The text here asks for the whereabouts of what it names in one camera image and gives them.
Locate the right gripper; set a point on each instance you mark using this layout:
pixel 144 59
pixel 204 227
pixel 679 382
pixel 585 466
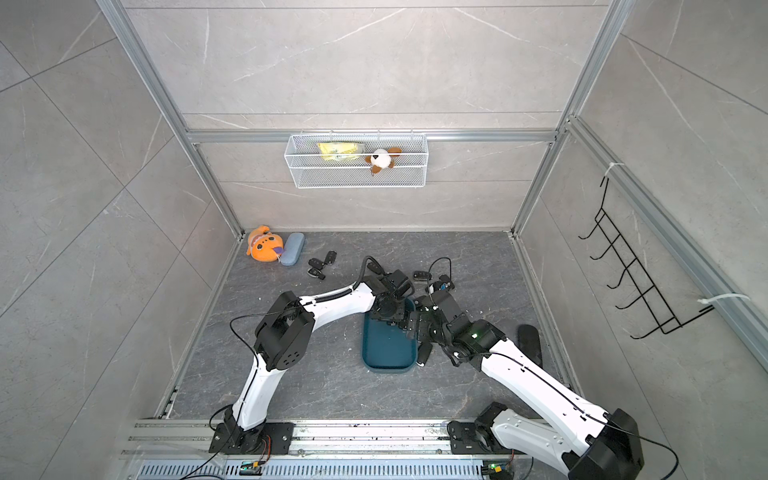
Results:
pixel 423 320

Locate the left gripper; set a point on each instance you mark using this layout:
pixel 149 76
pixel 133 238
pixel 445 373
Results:
pixel 400 314

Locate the teal storage tray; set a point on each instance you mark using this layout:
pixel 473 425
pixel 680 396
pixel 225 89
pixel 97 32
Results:
pixel 387 349

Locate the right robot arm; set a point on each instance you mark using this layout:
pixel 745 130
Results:
pixel 615 454

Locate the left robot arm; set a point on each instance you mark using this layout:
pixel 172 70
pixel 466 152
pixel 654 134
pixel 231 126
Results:
pixel 283 334

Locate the black oval object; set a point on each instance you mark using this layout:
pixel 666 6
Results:
pixel 529 343

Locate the blue glasses case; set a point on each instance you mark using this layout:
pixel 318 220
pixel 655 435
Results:
pixel 292 249

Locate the orange plush toy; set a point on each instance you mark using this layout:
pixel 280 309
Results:
pixel 264 246

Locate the brown white plush dog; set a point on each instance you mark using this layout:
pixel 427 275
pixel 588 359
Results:
pixel 382 159

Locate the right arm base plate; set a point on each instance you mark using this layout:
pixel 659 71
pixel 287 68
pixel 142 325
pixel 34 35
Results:
pixel 467 438

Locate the white wire basket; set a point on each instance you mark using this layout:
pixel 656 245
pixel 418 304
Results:
pixel 310 171

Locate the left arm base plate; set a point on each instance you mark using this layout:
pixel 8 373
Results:
pixel 273 438

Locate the black wall hook rack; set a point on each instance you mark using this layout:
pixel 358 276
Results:
pixel 633 272

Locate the aluminium mounting rail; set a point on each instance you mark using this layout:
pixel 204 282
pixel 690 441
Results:
pixel 368 438

